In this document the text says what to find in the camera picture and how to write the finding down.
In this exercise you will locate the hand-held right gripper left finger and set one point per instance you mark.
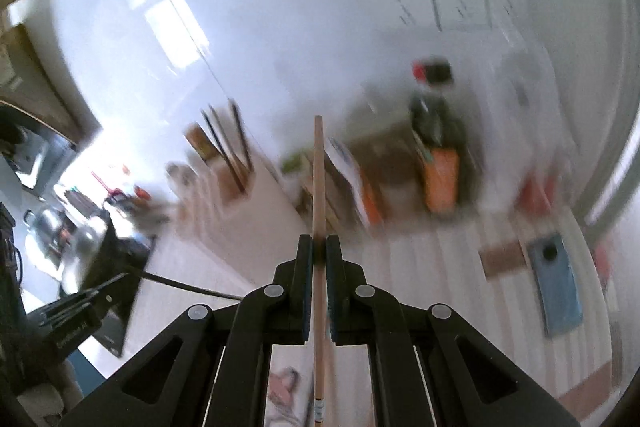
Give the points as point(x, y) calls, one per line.
point(305, 292)

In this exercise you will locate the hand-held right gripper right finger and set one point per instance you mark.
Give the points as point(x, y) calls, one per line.
point(336, 292)

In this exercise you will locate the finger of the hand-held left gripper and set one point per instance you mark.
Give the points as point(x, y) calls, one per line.
point(75, 312)

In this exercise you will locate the light wooden chopstick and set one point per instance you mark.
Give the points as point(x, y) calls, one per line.
point(318, 182)

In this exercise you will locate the beige ribbed utensil holder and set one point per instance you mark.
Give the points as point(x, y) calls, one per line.
point(200, 202)

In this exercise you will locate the person's left forearm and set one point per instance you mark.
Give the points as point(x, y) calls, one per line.
point(50, 387)

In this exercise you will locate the teal base cabinet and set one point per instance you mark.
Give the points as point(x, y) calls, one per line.
point(92, 364)

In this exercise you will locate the wok with steel lid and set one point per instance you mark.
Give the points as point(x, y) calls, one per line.
point(87, 252)

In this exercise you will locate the black cooktop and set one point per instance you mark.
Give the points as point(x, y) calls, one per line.
point(125, 257)

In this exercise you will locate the steel kettle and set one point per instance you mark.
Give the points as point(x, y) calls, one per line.
point(45, 232)

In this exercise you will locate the cat printed table mat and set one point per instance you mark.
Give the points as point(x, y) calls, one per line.
point(425, 267)

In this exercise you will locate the white paper packet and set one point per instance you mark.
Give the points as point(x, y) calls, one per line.
point(360, 192)

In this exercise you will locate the clear plastic organizer bin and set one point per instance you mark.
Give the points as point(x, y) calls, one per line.
point(395, 177)

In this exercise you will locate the black range hood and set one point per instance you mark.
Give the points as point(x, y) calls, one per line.
point(45, 147)

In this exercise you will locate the brown square card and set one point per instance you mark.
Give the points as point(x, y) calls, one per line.
point(504, 259)

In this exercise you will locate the blue smartphone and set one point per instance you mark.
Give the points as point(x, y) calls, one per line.
point(557, 287)

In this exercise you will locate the red tomato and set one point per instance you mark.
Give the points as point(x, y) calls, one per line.
point(537, 197)

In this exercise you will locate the dark bottle red cap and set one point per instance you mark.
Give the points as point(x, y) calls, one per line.
point(421, 72)

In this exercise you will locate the dark bottle black cap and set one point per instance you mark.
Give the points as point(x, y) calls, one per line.
point(442, 74)

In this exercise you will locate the clear plastic bag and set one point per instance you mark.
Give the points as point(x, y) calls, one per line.
point(530, 117)

